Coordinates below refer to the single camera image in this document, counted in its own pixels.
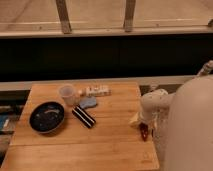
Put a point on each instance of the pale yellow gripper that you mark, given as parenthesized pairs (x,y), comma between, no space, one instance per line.
(136,120)

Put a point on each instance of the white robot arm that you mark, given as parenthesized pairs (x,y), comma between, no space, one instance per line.
(189,143)

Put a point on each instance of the white ceramic cup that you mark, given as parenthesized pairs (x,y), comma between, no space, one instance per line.
(69,94)

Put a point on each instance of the white toy train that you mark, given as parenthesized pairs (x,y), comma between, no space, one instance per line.
(97,90)

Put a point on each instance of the blue sponge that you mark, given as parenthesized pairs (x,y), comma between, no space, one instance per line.
(88,102)

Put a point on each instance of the black white striped block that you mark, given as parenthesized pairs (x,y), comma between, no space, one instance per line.
(83,116)

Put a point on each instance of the dark blue bowl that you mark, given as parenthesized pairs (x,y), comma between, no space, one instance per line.
(47,117)

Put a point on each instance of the metal rail beam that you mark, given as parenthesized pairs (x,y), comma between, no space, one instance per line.
(110,32)

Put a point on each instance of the right metal frame post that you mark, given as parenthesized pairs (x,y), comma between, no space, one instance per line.
(129,15)

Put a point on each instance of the metal frame post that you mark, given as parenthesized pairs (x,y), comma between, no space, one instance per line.
(63,16)
(129,15)

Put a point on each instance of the left metal frame post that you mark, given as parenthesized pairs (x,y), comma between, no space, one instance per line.
(63,16)

